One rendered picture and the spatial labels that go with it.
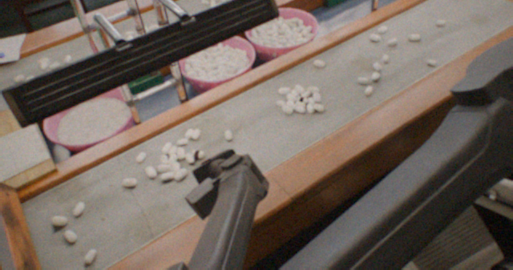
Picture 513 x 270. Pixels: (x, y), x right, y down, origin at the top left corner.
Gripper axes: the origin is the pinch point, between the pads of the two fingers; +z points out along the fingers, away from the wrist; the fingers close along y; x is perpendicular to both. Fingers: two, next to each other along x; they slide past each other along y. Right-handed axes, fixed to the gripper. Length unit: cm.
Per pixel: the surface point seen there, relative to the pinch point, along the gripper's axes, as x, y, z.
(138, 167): -5.3, 11.8, 20.7
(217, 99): -12.1, -18.1, 24.9
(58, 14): -113, -10, 266
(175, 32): -31.0, -6.1, -4.4
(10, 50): -58, 27, 80
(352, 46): -8, -71, 23
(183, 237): 10.4, 12.1, -2.1
